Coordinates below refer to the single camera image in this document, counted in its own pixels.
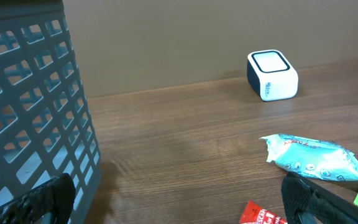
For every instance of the grey plastic lattice basket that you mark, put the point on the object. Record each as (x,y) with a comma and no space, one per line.
(45,124)

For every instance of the teal white snack pouch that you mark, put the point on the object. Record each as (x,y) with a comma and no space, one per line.
(312,158)

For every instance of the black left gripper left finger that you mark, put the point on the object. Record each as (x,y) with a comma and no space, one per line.
(51,202)

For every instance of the red candy bar wrapper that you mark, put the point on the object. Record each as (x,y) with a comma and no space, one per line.
(254,214)

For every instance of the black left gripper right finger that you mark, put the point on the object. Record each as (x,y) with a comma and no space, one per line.
(306,202)

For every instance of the white barcode scanner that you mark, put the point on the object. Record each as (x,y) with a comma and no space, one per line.
(271,75)

